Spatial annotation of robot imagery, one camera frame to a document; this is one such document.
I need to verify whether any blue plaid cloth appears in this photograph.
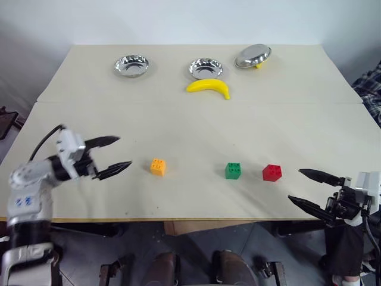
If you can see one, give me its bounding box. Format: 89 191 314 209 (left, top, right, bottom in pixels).
351 59 381 129

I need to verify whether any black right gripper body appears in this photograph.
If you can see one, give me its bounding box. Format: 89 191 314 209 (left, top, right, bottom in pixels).
326 176 373 229

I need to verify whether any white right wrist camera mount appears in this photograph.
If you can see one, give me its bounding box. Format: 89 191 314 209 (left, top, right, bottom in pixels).
355 171 381 214

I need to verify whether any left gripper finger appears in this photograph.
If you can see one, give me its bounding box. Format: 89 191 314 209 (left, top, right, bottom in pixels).
85 136 121 150
92 160 133 181

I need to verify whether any black trouser leg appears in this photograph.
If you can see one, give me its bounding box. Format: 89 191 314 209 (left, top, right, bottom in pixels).
320 225 366 278

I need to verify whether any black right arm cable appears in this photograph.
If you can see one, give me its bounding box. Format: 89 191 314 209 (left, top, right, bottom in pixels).
361 208 381 260

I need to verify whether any yellow object under plate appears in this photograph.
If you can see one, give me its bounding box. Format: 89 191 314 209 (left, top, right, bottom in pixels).
252 58 270 71

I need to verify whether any orange toy brick cube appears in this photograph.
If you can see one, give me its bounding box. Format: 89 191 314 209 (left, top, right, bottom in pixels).
149 158 167 177

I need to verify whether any yellow toy banana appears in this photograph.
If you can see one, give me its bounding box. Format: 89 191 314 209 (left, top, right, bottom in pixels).
186 78 232 101

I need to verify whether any dark rounded shape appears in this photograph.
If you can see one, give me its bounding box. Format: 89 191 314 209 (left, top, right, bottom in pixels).
150 251 181 286
211 249 258 286

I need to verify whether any black metal bracket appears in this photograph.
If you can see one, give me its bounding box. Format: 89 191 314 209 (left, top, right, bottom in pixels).
99 253 136 286
252 256 286 286

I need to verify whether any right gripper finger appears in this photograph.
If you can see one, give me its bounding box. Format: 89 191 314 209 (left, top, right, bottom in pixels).
288 195 331 223
298 168 346 187

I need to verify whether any red toy brick cube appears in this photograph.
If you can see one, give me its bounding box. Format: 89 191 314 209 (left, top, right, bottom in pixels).
262 164 282 182

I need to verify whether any tilted smooth steel plate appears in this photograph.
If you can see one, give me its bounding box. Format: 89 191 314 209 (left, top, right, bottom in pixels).
233 43 272 69

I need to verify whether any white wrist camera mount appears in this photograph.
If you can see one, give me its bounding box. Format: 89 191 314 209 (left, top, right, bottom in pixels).
55 128 87 179
355 171 381 214

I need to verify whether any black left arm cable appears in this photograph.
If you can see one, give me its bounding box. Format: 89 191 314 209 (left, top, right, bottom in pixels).
29 124 67 160

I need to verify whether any black table crossbar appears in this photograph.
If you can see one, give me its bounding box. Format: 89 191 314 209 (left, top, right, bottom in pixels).
49 222 129 238

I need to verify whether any green toy brick cube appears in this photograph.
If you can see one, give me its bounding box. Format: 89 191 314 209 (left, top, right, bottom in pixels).
224 162 242 181

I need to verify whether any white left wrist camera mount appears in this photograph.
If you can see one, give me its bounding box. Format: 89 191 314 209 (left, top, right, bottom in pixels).
55 128 87 179

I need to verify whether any black framed object beside table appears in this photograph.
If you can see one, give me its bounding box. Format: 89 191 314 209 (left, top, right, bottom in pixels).
0 105 23 141

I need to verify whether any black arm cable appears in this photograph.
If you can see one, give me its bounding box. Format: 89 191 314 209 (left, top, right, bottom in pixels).
361 208 381 260
29 124 67 160

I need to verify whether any fluted steel bowl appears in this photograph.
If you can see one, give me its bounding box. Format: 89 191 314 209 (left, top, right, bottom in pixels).
188 57 223 80
114 54 151 79

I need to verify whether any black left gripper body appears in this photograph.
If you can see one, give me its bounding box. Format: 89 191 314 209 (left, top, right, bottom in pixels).
74 147 101 180

